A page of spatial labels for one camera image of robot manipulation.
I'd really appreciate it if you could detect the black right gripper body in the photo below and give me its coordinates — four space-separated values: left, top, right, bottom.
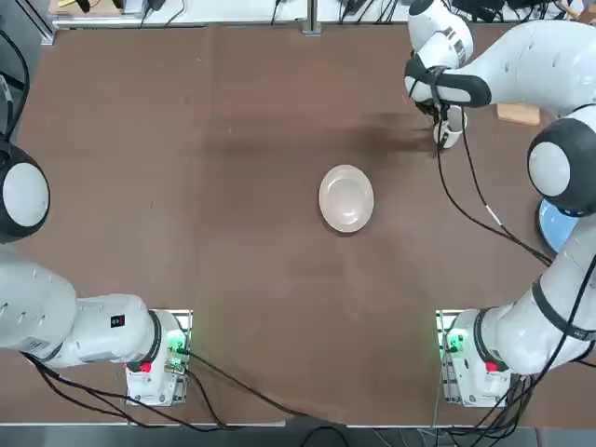
415 100 451 126

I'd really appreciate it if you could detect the white mug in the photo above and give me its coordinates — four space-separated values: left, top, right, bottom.
432 107 468 150

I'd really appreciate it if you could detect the wooden peg rack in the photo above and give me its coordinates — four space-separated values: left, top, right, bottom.
495 102 541 126

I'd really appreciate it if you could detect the beige plate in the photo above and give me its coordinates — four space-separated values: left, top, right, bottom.
318 164 375 235

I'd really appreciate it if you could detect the blue plate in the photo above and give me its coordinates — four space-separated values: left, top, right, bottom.
537 198 581 256

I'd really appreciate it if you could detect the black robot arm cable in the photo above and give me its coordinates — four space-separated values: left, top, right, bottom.
435 105 554 269

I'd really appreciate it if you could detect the black cable with white tag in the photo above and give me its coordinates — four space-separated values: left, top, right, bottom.
458 109 555 262

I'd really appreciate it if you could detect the aluminium frame rail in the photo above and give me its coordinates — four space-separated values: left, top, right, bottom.
302 0 323 36

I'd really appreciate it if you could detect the black base cable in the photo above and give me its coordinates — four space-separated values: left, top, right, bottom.
183 348 355 427

